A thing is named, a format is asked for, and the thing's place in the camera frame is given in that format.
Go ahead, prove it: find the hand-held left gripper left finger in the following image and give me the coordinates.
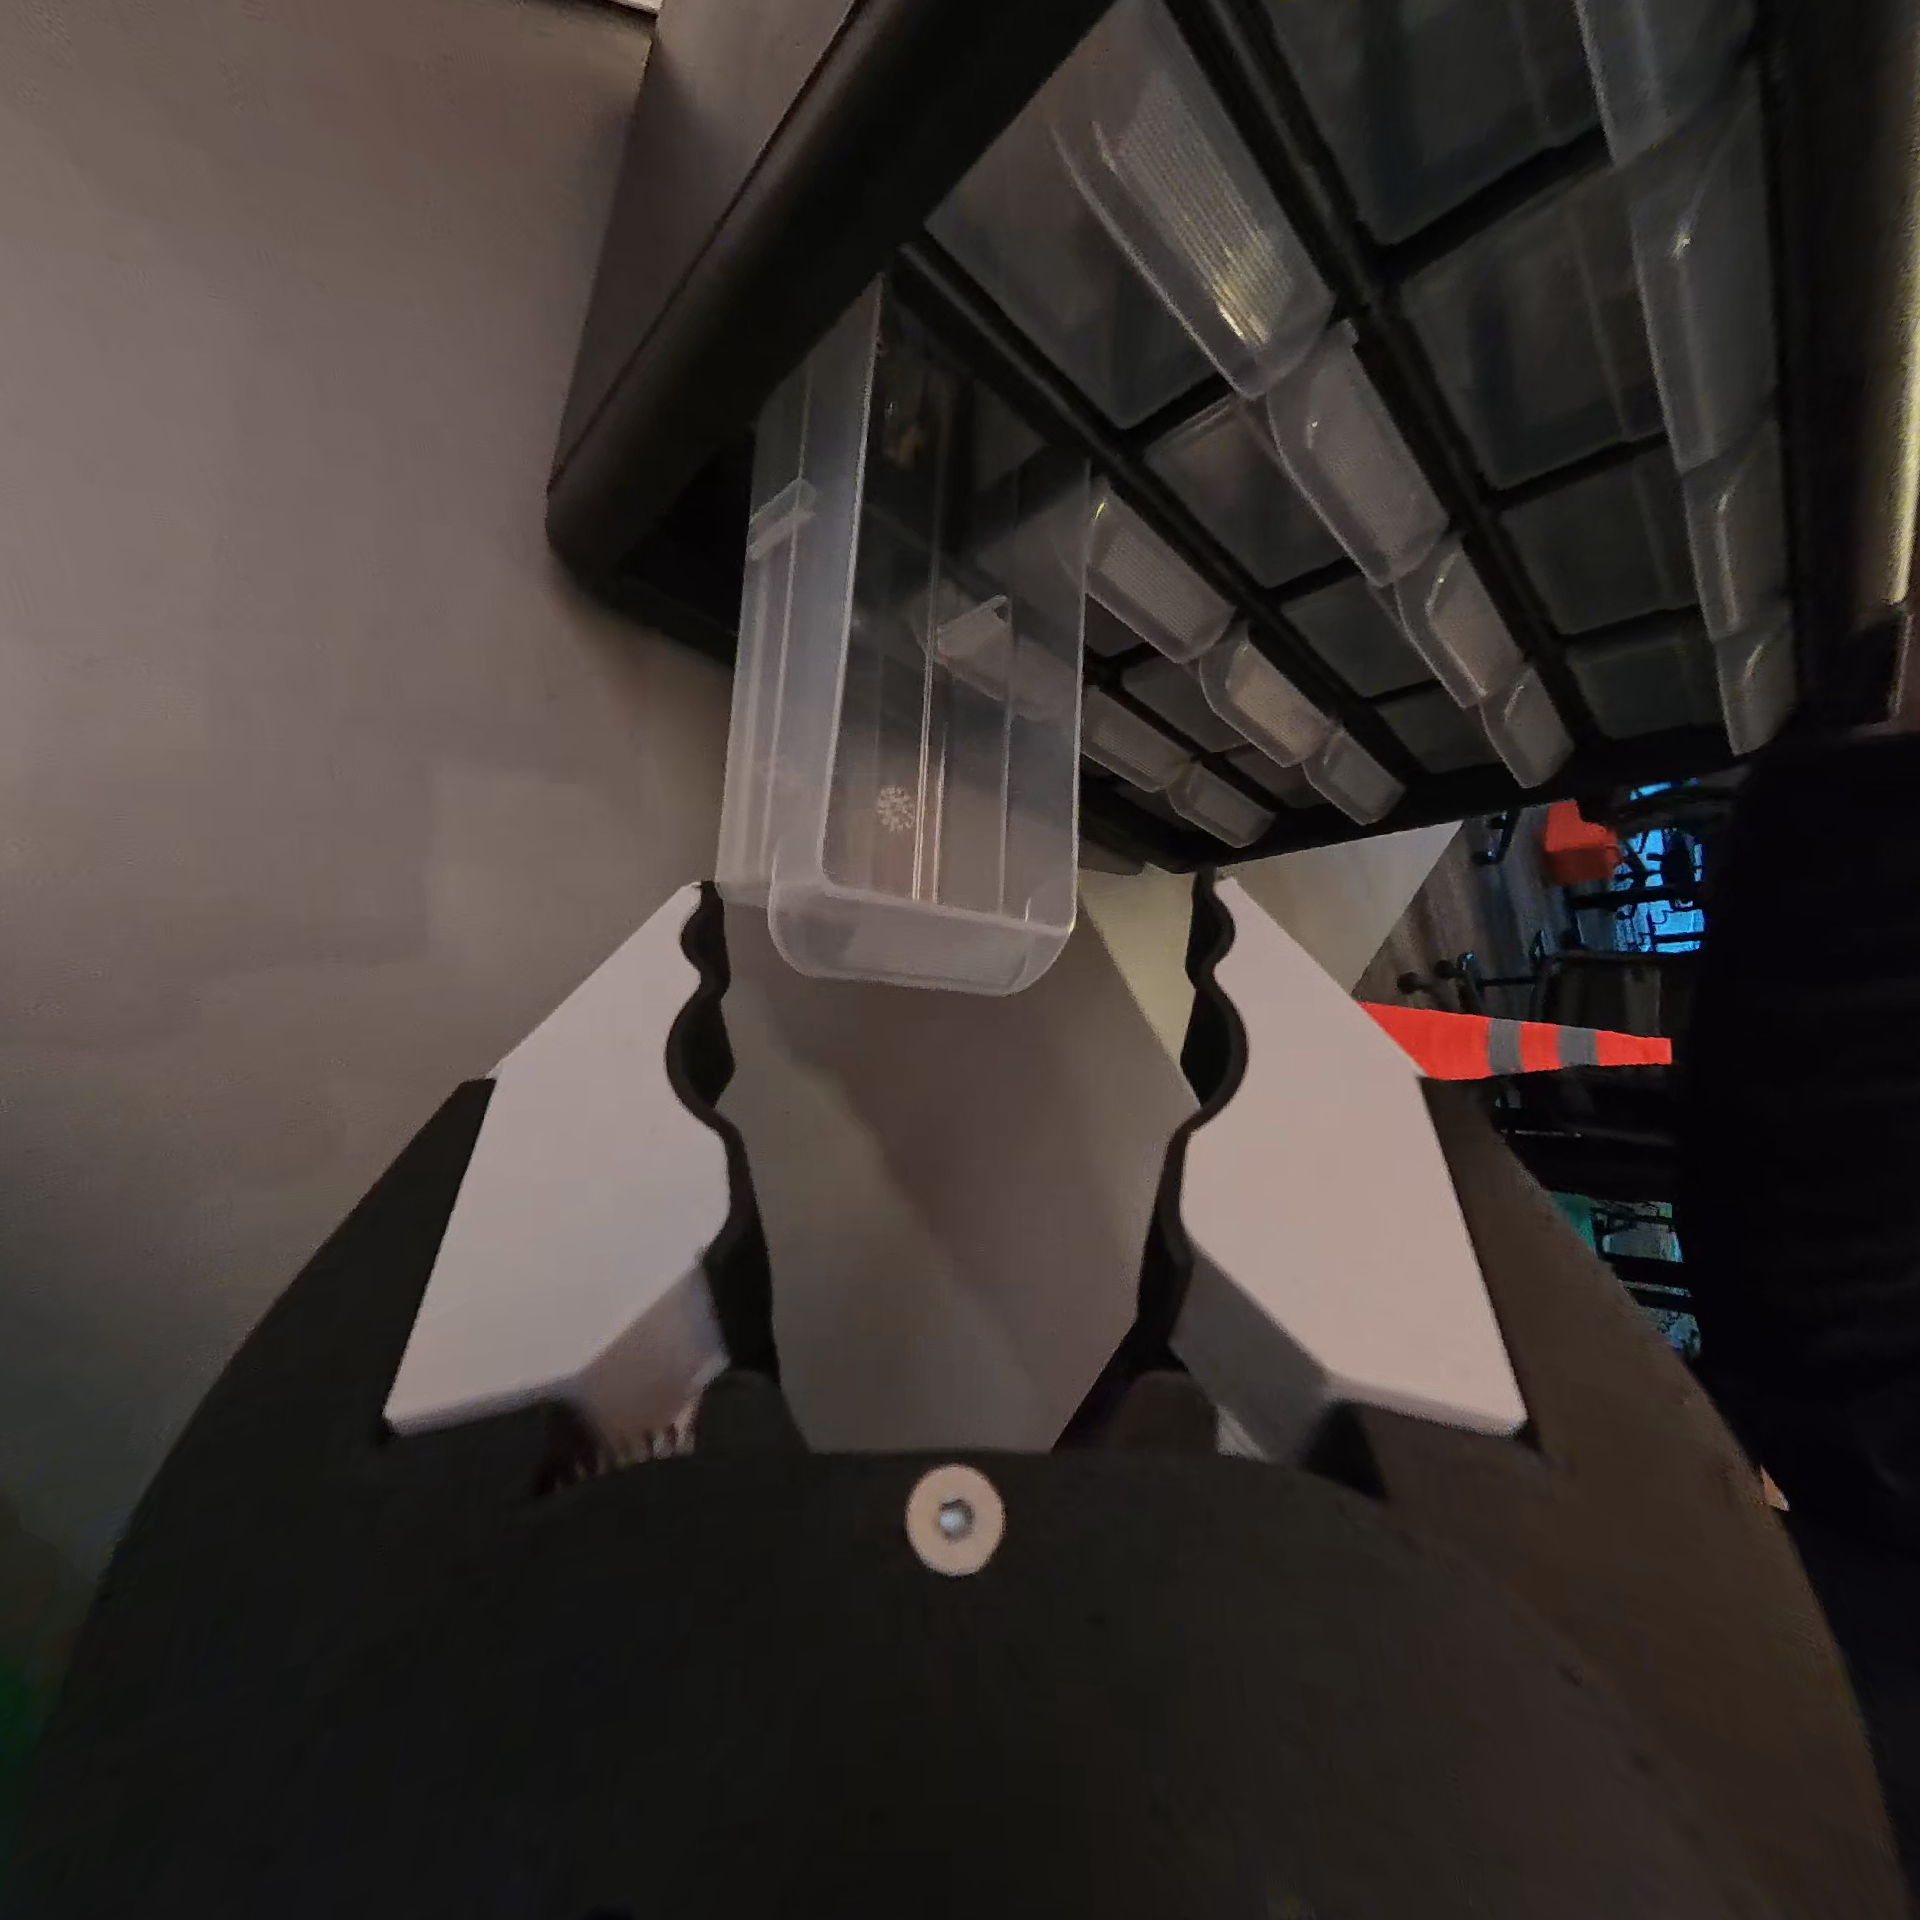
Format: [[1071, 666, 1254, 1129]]
[[383, 882, 784, 1451]]

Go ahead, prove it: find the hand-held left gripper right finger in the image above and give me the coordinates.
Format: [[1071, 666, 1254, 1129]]
[[1116, 869, 1530, 1464]]

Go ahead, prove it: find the clear plastic drawer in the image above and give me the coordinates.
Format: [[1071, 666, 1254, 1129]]
[[719, 279, 1095, 1000]]

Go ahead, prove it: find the black drawer cabinet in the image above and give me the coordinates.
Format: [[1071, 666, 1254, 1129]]
[[549, 0, 1920, 871]]

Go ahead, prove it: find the orange traffic cone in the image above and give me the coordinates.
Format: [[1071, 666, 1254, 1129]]
[[1358, 996, 1675, 1086]]

